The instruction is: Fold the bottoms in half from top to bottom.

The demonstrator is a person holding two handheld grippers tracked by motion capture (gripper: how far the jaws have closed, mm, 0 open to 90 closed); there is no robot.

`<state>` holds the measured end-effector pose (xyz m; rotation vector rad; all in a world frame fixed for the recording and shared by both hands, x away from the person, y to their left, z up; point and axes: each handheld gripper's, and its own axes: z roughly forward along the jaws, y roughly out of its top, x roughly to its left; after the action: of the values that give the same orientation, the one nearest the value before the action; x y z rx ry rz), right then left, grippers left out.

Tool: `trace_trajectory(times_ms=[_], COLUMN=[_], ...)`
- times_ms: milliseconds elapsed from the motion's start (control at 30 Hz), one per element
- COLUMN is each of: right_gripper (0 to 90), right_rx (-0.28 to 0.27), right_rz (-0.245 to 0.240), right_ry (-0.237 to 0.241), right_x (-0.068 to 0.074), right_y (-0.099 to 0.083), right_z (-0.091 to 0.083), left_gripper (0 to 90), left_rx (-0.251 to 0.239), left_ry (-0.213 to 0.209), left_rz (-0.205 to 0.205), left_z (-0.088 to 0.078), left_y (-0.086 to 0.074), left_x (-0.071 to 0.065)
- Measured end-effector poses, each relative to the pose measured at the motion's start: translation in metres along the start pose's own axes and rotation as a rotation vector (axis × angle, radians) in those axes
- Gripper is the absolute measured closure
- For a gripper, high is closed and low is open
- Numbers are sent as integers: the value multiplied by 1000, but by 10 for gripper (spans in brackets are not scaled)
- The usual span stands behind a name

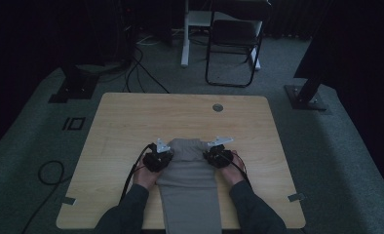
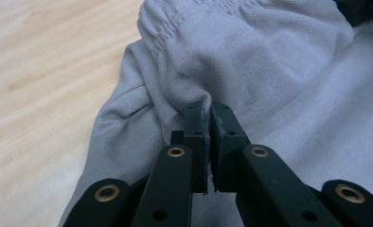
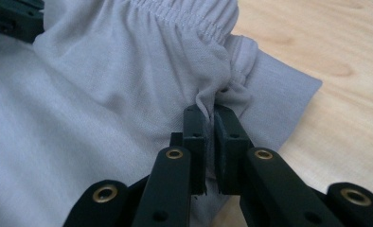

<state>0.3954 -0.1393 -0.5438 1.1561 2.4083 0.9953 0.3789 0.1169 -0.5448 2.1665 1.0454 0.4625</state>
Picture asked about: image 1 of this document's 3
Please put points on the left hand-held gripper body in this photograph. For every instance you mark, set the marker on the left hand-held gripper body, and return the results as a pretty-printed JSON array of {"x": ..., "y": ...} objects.
[{"x": 156, "y": 159}]

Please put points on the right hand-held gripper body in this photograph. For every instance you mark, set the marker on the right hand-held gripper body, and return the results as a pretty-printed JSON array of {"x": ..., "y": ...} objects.
[{"x": 221, "y": 156}]

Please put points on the grey pants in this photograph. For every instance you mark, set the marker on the grey pants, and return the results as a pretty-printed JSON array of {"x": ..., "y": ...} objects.
[{"x": 188, "y": 191}]

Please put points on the person's left hand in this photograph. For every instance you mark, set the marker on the person's left hand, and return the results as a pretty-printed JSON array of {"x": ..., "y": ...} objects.
[{"x": 146, "y": 178}]

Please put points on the person's right hand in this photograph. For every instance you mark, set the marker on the person's right hand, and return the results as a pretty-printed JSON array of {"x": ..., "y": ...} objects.
[{"x": 234, "y": 174}]

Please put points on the round grey table grommet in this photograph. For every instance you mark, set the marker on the round grey table grommet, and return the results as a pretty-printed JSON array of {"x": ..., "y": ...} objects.
[{"x": 217, "y": 108}]

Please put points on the grey tape piece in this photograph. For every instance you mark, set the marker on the grey tape piece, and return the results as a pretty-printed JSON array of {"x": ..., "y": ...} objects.
[
  {"x": 68, "y": 201},
  {"x": 296, "y": 197}
]

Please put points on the black floor tape marks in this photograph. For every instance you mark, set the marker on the black floor tape marks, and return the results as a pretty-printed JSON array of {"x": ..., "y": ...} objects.
[{"x": 73, "y": 124}]

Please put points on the black folding chair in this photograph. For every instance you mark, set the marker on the black folding chair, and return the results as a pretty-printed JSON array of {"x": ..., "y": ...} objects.
[{"x": 235, "y": 32}]

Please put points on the dark curtain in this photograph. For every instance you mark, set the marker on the dark curtain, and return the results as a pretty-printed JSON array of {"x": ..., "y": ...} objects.
[{"x": 362, "y": 65}]

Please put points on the black stand with slanted post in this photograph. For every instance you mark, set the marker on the black stand with slanted post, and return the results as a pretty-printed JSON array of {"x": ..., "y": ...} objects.
[{"x": 305, "y": 97}]

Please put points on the black stand base plate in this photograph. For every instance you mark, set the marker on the black stand base plate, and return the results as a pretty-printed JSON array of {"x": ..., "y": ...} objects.
[{"x": 76, "y": 89}]

